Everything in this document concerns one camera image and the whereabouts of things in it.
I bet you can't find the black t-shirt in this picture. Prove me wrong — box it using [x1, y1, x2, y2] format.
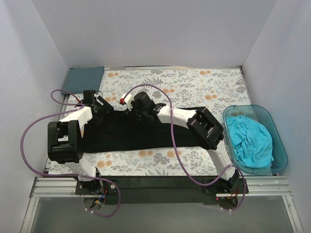
[82, 110, 199, 153]

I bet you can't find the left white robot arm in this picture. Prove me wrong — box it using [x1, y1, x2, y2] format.
[48, 90, 113, 194]

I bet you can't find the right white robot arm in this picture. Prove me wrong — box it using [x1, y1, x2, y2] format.
[120, 92, 240, 191]

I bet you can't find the folded grey-blue t-shirt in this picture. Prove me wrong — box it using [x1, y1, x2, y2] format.
[61, 66, 104, 94]

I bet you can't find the floral patterned table mat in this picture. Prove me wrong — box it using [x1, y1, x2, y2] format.
[84, 69, 251, 176]

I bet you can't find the turquoise t-shirt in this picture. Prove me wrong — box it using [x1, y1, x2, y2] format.
[226, 115, 274, 168]

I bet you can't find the teal plastic bin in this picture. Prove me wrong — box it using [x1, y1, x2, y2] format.
[221, 103, 289, 174]

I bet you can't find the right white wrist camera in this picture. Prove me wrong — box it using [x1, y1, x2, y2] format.
[120, 94, 134, 111]

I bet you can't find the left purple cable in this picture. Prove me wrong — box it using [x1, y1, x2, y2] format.
[20, 89, 121, 218]

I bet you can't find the purple cable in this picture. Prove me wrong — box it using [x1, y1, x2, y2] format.
[120, 83, 248, 215]
[20, 89, 121, 218]

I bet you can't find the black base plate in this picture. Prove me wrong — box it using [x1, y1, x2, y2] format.
[75, 174, 249, 208]

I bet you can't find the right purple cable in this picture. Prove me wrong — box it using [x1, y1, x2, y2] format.
[120, 83, 248, 215]

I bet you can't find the aluminium frame rail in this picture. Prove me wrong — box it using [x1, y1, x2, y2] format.
[31, 176, 292, 197]

